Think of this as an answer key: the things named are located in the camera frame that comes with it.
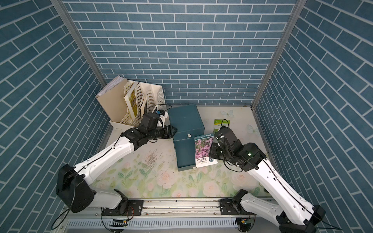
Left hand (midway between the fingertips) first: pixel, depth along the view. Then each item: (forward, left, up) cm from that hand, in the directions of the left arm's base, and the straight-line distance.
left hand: (177, 131), depth 79 cm
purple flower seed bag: (-8, -13, 0) cm, 16 cm away
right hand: (-13, -17, +2) cm, 21 cm away
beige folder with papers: (+22, +41, +4) cm, 47 cm away
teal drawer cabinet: (+6, -6, +1) cm, 8 cm away
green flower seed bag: (+23, -28, -21) cm, 42 cm away
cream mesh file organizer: (+27, +27, -1) cm, 38 cm away
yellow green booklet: (+26, +31, 0) cm, 41 cm away
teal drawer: (0, -3, -18) cm, 19 cm away
